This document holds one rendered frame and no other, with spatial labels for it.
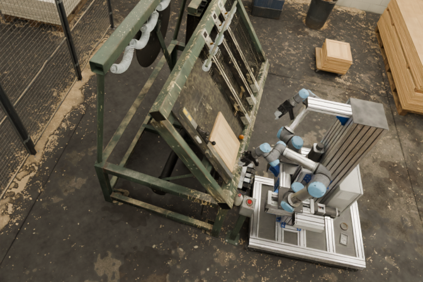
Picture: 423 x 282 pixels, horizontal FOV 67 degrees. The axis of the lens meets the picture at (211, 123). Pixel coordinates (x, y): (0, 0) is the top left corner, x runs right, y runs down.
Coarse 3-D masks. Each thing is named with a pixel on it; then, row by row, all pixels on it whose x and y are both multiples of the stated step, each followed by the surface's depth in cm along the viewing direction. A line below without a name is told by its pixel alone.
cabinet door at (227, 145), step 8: (216, 120) 304; (224, 120) 316; (216, 128) 300; (224, 128) 315; (216, 136) 299; (224, 136) 313; (232, 136) 327; (216, 144) 297; (224, 144) 311; (232, 144) 325; (224, 152) 309; (232, 152) 323; (224, 160) 306; (232, 160) 320; (232, 168) 318
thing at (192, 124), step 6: (180, 108) 259; (180, 114) 258; (186, 120) 262; (192, 120) 265; (192, 126) 265; (204, 144) 280; (210, 144) 284; (210, 150) 284; (216, 156) 290; (216, 162) 296; (222, 162) 298; (222, 168) 300; (228, 174) 306
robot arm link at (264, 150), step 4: (264, 144) 243; (268, 144) 245; (256, 148) 249; (260, 148) 244; (264, 148) 241; (268, 148) 243; (256, 152) 247; (260, 152) 245; (264, 152) 243; (268, 152) 244; (260, 156) 249; (264, 156) 245
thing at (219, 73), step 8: (208, 40) 291; (208, 48) 294; (208, 56) 300; (216, 64) 305; (216, 72) 312; (224, 72) 317; (224, 80) 317; (224, 88) 325; (232, 88) 328; (232, 96) 330; (240, 104) 341; (240, 112) 344; (248, 120) 351
